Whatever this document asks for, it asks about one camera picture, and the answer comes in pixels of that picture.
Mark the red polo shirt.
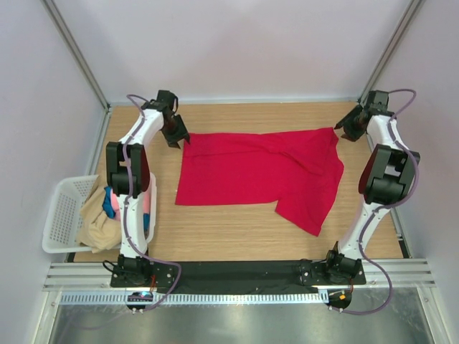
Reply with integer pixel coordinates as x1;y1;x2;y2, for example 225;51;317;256
176;128;344;237

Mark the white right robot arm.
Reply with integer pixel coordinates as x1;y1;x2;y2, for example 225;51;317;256
325;88;420;282

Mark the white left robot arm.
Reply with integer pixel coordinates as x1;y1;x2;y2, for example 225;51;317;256
105;90;190;287

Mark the pink t shirt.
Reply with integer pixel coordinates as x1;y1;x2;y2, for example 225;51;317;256
110;191;151;221

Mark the blue t shirt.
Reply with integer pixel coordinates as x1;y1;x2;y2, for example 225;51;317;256
102;186;151;232

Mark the beige t shirt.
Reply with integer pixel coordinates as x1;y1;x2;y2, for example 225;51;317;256
76;175;121;254

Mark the white plastic laundry basket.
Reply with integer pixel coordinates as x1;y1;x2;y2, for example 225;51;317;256
42;174;156;258

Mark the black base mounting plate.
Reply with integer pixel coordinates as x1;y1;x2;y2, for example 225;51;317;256
103;259;366;295

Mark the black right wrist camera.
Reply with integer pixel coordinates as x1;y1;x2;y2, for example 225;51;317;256
364;90;389;113

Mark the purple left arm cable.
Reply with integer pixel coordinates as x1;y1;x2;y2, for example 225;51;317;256
120;93;183;320

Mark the right aluminium corner post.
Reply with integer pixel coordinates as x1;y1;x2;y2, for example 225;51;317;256
357;0;425;103

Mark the aluminium corner post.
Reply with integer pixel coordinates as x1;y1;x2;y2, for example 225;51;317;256
357;0;425;103
42;0;112;108

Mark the aluminium frame rail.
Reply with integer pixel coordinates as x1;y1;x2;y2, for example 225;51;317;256
42;259;435;292

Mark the white slotted cable duct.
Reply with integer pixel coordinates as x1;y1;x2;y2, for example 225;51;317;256
60;290;328;306

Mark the left aluminium corner post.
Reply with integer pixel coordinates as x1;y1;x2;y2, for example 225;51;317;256
42;0;112;108

